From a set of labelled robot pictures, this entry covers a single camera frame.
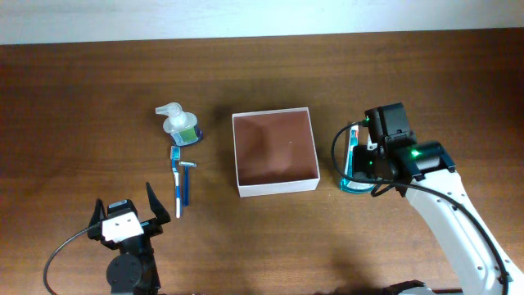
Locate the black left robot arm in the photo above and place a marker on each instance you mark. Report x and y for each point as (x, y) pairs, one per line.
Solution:
(134, 270)

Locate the clear pump soap bottle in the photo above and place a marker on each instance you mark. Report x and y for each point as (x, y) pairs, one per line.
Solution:
(180, 125)

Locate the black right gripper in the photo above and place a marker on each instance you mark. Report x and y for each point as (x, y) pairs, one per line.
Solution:
(359, 160)

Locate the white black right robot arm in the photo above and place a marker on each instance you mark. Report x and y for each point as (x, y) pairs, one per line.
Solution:
(426, 176)

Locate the blue white toothbrush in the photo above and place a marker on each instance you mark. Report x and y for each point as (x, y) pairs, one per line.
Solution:
(174, 157)

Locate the blue disposable razor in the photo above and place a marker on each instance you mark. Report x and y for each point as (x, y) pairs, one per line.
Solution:
(186, 165)

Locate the teal Colgate toothpaste tube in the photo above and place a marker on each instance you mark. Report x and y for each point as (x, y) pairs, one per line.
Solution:
(352, 142)

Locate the pink open box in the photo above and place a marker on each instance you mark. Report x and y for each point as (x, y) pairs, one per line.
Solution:
(274, 152)

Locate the blue Listerine mouthwash bottle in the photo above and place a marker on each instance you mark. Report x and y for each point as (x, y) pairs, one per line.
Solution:
(361, 161)

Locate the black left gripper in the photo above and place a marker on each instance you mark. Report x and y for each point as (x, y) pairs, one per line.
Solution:
(154, 226)

